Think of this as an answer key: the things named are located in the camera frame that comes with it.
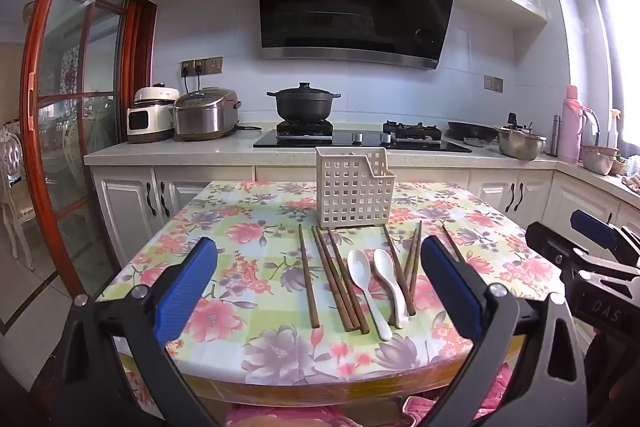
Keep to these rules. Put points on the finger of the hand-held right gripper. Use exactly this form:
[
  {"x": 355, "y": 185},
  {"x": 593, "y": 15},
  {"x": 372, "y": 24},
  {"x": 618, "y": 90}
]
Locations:
[
  {"x": 550, "y": 242},
  {"x": 592, "y": 224}
]

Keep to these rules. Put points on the black casserole pot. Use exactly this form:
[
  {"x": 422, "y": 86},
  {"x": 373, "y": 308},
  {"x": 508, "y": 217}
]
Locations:
[{"x": 302, "y": 104}]

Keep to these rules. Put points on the floral tablecloth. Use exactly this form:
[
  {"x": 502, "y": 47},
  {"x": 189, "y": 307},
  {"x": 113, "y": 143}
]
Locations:
[{"x": 250, "y": 257}]

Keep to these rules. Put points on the speckled stone countertop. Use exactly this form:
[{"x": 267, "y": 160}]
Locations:
[{"x": 210, "y": 149}]

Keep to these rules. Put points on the gold wall socket panel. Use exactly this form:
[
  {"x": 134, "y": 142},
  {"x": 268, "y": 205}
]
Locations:
[{"x": 202, "y": 66}]

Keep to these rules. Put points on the chrome faucet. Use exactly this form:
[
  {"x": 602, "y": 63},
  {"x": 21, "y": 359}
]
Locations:
[{"x": 595, "y": 119}]

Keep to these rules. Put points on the silver rice cooker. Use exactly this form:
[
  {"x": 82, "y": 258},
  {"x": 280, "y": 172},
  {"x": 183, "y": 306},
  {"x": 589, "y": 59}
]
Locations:
[{"x": 205, "y": 117}]

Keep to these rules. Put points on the clear spray bottle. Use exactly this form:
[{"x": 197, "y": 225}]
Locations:
[{"x": 613, "y": 132}]

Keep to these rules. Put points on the window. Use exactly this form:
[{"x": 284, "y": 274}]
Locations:
[{"x": 620, "y": 57}]

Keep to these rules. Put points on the large steel bowl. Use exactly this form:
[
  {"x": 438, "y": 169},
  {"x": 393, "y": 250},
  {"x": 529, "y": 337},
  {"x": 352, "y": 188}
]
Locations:
[{"x": 520, "y": 144}]

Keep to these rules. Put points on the white ceramic spoon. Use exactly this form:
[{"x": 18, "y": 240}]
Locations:
[
  {"x": 386, "y": 267},
  {"x": 361, "y": 269}
]

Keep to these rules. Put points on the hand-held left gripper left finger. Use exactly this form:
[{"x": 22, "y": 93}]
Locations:
[{"x": 185, "y": 287}]

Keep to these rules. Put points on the white base cabinets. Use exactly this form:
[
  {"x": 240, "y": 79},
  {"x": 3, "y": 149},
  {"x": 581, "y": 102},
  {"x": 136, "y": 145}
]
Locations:
[{"x": 125, "y": 207}]

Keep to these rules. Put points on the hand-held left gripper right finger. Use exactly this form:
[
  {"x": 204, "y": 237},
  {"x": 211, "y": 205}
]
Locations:
[{"x": 450, "y": 287}]

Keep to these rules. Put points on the pink thermos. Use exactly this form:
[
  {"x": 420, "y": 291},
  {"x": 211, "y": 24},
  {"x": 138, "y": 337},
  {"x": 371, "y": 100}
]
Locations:
[{"x": 569, "y": 127}]

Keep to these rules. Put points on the cream perforated utensil basket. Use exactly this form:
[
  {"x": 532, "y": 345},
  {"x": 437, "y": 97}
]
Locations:
[{"x": 350, "y": 192}]

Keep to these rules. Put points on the red wooden glass door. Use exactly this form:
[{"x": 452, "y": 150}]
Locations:
[{"x": 75, "y": 107}]

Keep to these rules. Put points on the gold wall switch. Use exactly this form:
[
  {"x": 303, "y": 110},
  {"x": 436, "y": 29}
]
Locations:
[{"x": 493, "y": 84}]

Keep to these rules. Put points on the white ornate chair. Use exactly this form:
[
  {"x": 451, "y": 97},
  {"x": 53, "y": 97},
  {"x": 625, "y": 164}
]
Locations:
[{"x": 12, "y": 187}]

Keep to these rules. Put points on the black glass range hood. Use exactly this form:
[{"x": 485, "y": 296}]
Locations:
[{"x": 350, "y": 7}]

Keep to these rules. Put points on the black glass gas cooktop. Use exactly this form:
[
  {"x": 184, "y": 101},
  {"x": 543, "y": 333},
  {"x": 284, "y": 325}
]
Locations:
[{"x": 360, "y": 146}]

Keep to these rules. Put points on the black wok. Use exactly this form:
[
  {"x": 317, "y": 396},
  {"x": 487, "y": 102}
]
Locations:
[{"x": 472, "y": 132}]

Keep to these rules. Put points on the steel bottle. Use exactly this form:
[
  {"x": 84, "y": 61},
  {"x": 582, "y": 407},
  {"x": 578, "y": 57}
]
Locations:
[{"x": 554, "y": 137}]

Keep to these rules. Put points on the white pressure cooker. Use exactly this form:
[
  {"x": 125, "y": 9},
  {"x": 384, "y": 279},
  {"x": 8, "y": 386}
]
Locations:
[{"x": 150, "y": 117}]

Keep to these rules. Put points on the small steel bowl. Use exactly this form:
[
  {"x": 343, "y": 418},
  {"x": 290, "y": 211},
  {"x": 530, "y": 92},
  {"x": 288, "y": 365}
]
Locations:
[{"x": 597, "y": 159}]

